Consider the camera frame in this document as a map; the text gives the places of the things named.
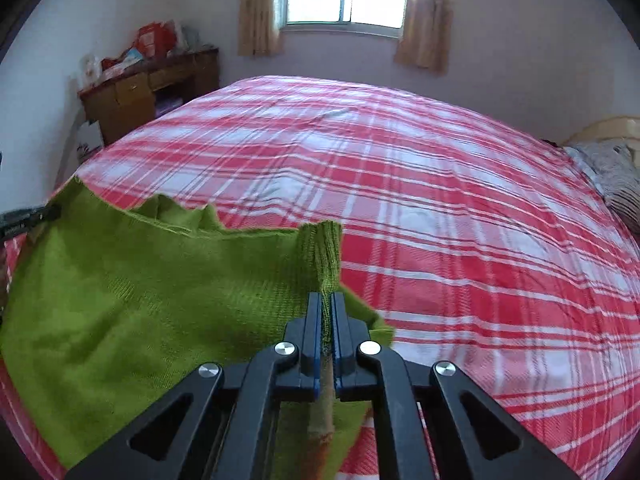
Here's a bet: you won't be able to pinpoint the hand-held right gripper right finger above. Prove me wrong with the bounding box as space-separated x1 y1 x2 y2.
330 291 581 480

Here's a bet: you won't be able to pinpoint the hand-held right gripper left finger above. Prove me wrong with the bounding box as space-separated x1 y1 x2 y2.
64 291 323 480

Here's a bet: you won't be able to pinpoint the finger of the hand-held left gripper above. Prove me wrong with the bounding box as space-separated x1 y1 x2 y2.
25 203 62 229

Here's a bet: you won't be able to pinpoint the green striped knit sweater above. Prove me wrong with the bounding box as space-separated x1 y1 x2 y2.
0 177 397 480

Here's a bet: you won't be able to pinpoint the white paper bag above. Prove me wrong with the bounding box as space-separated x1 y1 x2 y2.
75 120 105 166

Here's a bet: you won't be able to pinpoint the wooden desk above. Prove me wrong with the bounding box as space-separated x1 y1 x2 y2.
77 47 221 148

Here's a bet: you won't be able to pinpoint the white card box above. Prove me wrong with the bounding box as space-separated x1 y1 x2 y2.
80 54 104 87

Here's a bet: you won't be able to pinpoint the stacked boxes in desk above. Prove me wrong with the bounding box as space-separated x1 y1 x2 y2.
156 94 183 118

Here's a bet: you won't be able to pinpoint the bed with red plaid sheet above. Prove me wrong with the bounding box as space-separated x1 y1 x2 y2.
0 75 640 480

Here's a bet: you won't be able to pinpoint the beige window curtain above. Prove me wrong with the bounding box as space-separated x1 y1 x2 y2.
237 0 284 58
393 0 454 77

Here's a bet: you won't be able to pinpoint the patterned grey pillow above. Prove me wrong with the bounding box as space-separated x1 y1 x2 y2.
564 140 640 234

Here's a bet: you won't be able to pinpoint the wooden bed headboard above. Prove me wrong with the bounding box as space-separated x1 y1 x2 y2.
565 116 640 153

